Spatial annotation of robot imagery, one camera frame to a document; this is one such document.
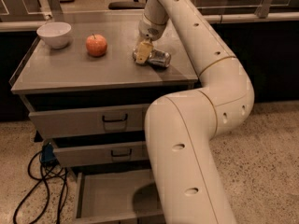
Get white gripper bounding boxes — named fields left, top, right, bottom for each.
left=135, top=14, right=166, bottom=64

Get silver blue redbull can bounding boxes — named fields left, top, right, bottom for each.
left=133, top=48, right=171, bottom=68

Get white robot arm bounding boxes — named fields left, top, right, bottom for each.
left=139, top=0, right=254, bottom=224

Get grey top drawer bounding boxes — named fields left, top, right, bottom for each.
left=25, top=87, right=150, bottom=140

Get grey drawer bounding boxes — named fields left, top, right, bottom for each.
left=53, top=131, right=148, bottom=167
left=72, top=169, right=165, bottom=224
left=25, top=87, right=150, bottom=140

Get grey drawer cabinet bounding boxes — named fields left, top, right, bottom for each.
left=8, top=10, right=199, bottom=224

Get grey middle drawer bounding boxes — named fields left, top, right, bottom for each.
left=53, top=131, right=148, bottom=167

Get grey bottom drawer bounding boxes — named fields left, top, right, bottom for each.
left=72, top=169, right=165, bottom=224

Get red apple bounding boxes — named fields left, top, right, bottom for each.
left=85, top=34, right=107, bottom=57

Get white ceramic bowl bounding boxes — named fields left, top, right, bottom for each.
left=36, top=22, right=72, bottom=49

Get blue power box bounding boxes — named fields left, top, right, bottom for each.
left=40, top=143, right=57, bottom=166

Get black floor cables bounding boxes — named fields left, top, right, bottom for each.
left=12, top=149, right=69, bottom=224

